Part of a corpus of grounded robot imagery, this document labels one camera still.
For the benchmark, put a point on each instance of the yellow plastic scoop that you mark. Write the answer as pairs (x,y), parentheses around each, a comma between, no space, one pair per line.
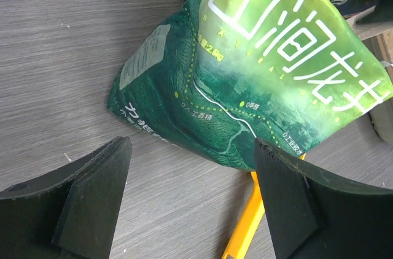
(247,225)

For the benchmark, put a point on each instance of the green cat litter bag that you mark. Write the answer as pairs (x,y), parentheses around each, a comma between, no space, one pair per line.
(218,74)

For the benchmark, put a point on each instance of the grey litter box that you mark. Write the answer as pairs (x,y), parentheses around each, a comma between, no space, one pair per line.
(381,115)

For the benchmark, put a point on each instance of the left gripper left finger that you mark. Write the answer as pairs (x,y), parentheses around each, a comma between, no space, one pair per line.
(70,212)

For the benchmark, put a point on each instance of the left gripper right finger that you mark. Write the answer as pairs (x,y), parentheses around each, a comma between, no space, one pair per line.
(314,213)

